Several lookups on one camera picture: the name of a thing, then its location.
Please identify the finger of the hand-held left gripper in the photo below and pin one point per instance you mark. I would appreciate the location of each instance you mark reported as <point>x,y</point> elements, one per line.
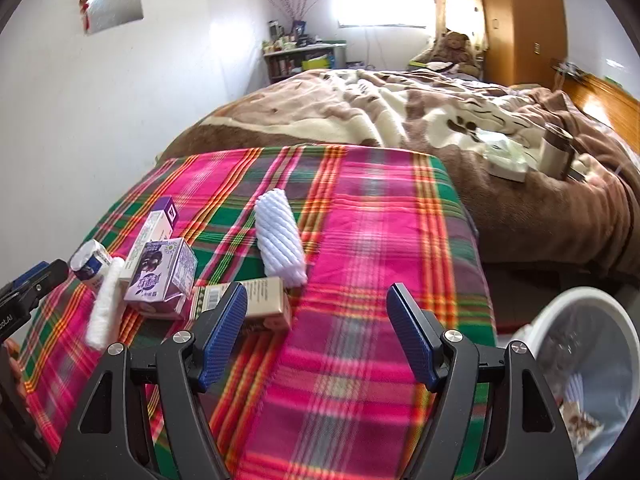
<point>32,272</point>

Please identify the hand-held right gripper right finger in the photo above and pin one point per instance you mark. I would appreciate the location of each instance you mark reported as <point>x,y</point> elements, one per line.
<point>412,335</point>

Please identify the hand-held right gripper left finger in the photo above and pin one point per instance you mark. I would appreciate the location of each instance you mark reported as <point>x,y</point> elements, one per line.
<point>220,335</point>

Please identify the beige drink carton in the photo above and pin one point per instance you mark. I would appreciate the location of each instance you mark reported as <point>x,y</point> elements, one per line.
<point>260,300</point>

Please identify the small white bottle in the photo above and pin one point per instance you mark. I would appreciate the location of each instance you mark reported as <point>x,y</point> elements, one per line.
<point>90,261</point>

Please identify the purple milk carton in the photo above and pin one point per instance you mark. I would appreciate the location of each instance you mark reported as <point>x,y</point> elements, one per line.
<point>160,280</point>

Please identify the large white ribbed foam sleeve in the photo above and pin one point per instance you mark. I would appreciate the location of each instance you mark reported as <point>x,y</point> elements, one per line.
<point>280,240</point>

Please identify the long purple white box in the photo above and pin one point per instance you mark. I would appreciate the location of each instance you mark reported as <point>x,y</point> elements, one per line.
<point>155,225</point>

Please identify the white round trash bin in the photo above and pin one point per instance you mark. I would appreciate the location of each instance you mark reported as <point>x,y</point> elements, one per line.
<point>555,305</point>

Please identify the pink green plaid blanket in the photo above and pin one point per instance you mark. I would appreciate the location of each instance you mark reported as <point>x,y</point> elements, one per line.
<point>350,360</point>

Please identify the translucent bin liner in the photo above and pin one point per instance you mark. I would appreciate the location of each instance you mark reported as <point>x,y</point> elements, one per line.
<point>610,360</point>

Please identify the white tissue box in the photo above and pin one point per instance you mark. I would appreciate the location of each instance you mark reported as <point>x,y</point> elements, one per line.
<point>505,157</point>

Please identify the dark phone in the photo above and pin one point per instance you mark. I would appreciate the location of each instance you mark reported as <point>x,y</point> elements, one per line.
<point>577,175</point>

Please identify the steel thermos cup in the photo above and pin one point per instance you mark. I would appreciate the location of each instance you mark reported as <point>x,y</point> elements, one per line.
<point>555,152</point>

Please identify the brown cream fleece blanket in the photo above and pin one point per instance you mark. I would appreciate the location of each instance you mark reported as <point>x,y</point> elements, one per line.
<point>350,110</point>

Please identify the red hanging ornament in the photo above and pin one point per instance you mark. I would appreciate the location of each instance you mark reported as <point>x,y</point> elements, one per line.
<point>84,10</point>

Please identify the small shelf desk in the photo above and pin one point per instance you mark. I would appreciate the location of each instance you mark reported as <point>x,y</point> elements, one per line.
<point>300,62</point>

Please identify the brown teddy bear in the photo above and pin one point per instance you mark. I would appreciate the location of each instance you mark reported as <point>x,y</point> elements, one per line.
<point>455,52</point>

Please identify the row of cosmetic bottles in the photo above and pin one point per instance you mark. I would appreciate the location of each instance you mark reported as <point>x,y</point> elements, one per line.
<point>287,40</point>

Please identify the wooden headboard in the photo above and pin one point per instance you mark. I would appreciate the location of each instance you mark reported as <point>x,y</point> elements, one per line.
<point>610,105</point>

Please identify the power strip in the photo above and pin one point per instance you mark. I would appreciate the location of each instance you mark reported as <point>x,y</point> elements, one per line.
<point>570,68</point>

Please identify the window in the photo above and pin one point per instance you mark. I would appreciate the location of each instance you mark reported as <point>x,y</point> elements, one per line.
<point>382,5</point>

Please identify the wooden wardrobe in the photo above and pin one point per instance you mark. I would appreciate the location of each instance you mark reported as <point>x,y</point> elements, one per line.
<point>520,20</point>

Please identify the dried branch bouquet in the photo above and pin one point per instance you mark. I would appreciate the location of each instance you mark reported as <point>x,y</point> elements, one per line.
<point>297,7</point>

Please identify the patterned curtain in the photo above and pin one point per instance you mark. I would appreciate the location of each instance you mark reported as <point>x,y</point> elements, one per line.
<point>460,0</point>

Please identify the silver wall panel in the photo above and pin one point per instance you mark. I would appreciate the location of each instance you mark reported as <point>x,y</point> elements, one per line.
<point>112,2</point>

